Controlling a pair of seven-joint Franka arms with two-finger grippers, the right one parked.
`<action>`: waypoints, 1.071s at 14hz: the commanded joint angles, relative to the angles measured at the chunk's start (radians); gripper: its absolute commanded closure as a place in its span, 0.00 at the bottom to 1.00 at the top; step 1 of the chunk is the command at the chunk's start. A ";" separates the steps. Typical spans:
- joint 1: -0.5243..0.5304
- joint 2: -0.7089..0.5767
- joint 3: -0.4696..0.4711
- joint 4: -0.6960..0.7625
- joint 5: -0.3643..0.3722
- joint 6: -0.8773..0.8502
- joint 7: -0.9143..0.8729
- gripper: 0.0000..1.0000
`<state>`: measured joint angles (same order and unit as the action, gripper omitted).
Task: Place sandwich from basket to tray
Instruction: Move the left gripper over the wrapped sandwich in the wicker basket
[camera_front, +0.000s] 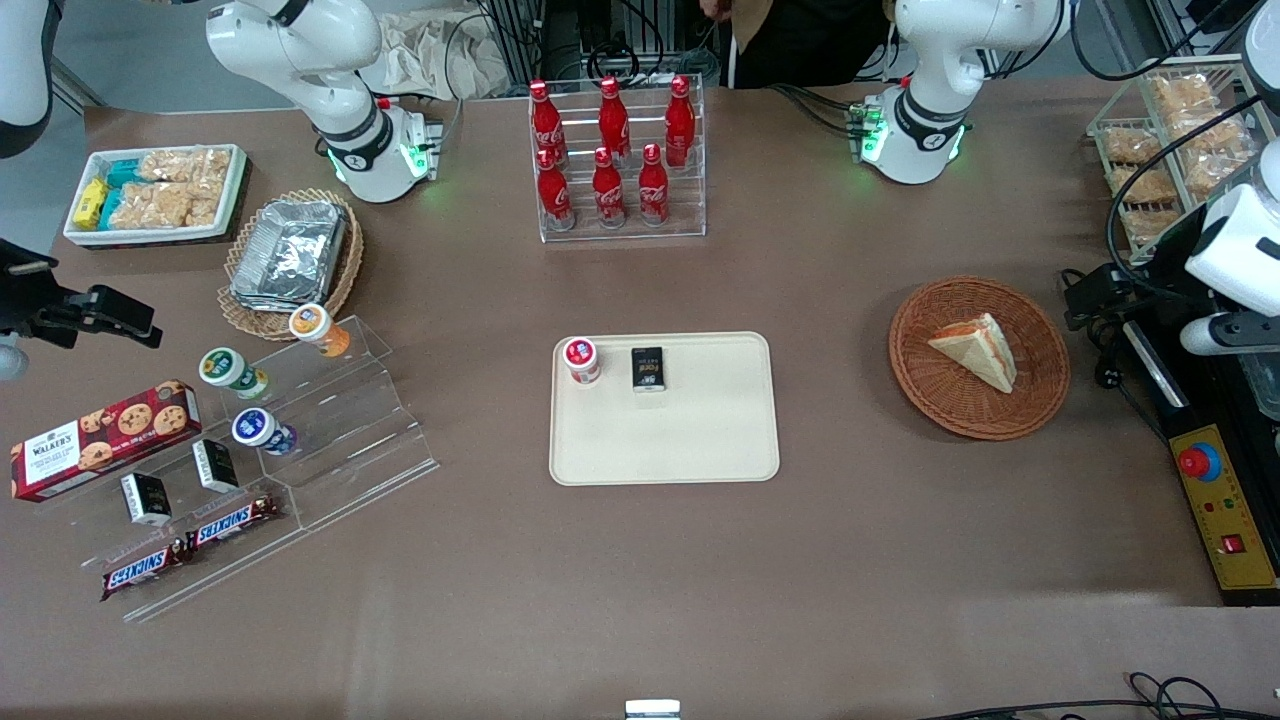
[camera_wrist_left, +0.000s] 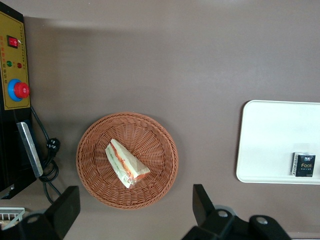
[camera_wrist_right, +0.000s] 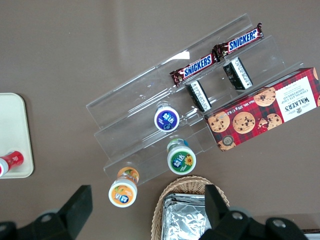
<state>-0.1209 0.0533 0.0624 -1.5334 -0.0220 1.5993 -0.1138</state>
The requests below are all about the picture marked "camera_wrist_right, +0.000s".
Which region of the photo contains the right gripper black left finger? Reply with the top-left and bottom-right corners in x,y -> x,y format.
14,184 -> 94,240

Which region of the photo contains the cream plastic serving tray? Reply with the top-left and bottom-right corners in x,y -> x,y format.
0,92 -> 35,179

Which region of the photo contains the white rectangular snack bin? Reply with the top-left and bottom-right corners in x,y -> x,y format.
301,228 -> 320,240

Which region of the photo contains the light wicker oval basket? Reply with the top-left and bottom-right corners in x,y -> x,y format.
151,175 -> 231,240

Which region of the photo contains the clear acrylic stepped display stand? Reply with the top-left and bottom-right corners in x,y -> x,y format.
85,13 -> 311,187

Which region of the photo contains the small black white box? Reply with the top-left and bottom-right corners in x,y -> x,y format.
222,56 -> 254,91
185,79 -> 213,113

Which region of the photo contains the green lid gum jar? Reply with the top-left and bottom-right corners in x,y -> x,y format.
166,137 -> 197,175

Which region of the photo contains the blue lid gum jar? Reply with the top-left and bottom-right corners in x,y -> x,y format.
153,101 -> 181,133

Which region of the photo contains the orange lid gum jar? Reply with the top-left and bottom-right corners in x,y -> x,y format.
108,166 -> 140,208

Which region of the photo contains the aluminium foil container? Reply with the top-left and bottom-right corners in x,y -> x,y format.
161,192 -> 213,240

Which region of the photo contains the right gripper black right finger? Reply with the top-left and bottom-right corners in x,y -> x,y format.
199,184 -> 266,240

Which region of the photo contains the Snickers chocolate bar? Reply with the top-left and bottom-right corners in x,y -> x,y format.
212,22 -> 265,57
169,52 -> 219,87

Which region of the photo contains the red lid gum jar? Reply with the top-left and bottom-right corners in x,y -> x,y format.
0,150 -> 25,178

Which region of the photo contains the red Walkers cookie box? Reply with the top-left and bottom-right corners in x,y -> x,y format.
204,66 -> 320,153

